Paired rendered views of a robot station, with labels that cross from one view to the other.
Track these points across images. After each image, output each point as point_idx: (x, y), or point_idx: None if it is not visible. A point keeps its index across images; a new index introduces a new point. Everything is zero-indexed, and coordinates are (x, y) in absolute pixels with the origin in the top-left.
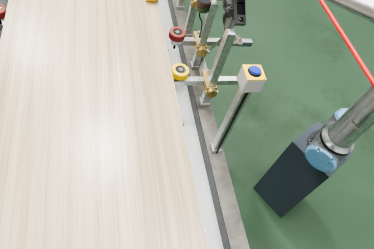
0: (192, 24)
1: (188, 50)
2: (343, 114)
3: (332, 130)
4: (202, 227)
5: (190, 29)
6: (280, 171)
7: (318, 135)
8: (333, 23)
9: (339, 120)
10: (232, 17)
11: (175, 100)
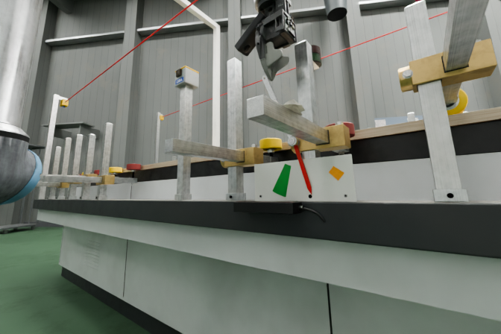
0: (429, 150)
1: (370, 200)
2: (22, 82)
3: (22, 116)
4: (168, 161)
5: (432, 168)
6: None
7: (25, 146)
8: (170, 21)
9: (24, 94)
10: (275, 51)
11: None
